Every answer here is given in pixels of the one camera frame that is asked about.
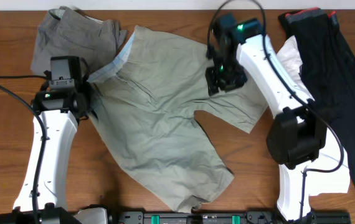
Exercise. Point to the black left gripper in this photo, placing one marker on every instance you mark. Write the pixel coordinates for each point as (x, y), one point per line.
(84, 88)

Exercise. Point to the black garment with red trim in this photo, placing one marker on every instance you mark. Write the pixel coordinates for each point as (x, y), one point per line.
(327, 70)

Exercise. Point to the olive green shorts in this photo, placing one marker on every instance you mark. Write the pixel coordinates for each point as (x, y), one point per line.
(143, 110)

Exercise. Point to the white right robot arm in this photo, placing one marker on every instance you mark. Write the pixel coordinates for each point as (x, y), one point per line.
(297, 135)

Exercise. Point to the white printed t-shirt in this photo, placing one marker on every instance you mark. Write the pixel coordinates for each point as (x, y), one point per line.
(338, 181)

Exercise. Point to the grey folded shorts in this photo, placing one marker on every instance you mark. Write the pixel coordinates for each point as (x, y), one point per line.
(64, 31)

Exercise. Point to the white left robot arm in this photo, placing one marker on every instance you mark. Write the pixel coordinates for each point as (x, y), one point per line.
(57, 107)

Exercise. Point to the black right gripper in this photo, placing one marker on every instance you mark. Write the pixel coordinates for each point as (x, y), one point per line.
(215, 83)

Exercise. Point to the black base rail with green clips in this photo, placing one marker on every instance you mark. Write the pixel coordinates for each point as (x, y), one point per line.
(250, 217)

